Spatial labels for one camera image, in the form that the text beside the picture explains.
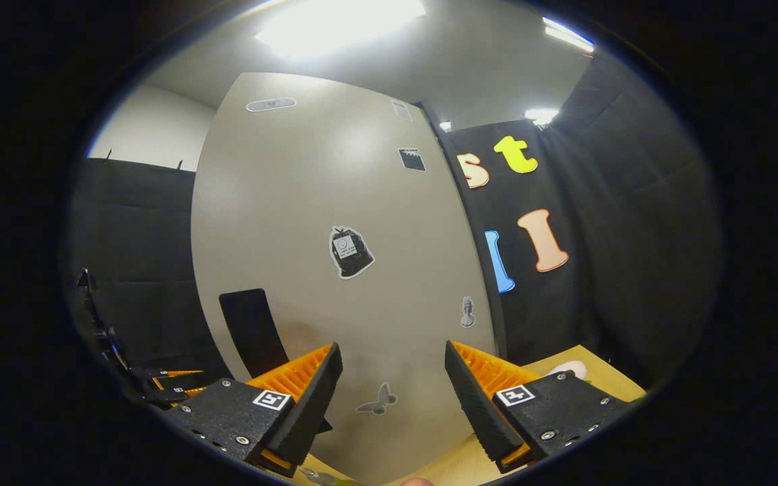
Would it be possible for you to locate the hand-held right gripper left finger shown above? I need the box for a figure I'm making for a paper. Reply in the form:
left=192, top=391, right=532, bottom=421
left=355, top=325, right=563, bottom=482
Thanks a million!
left=159, top=341, right=344, bottom=477

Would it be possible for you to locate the black cabinet door handle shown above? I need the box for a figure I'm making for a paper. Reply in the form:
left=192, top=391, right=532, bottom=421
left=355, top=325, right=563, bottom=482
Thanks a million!
left=219, top=288, right=333, bottom=434

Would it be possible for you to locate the large ceiling light panel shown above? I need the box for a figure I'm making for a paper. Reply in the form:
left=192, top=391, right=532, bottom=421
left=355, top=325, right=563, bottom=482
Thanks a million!
left=254, top=0, right=427, bottom=59

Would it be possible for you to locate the long ceiling light strip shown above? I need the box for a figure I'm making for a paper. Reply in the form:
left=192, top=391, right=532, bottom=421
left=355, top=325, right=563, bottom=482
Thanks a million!
left=541, top=17, right=596, bottom=53

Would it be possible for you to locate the white plush toy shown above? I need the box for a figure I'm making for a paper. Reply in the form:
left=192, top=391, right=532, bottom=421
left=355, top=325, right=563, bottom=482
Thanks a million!
left=544, top=360, right=589, bottom=380

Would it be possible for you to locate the black backdrop cloth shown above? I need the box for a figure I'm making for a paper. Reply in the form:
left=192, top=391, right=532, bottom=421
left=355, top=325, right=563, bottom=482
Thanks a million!
left=65, top=51, right=721, bottom=399

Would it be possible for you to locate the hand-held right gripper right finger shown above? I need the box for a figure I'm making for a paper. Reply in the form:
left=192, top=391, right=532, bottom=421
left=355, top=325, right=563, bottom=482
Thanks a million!
left=444, top=340, right=640, bottom=473

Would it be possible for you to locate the transparent bottle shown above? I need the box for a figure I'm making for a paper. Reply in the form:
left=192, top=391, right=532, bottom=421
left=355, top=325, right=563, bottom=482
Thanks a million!
left=298, top=466, right=363, bottom=486

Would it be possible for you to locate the beige cabinet door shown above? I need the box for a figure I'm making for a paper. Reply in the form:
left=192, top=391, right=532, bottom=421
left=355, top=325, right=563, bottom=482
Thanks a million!
left=190, top=71, right=499, bottom=486

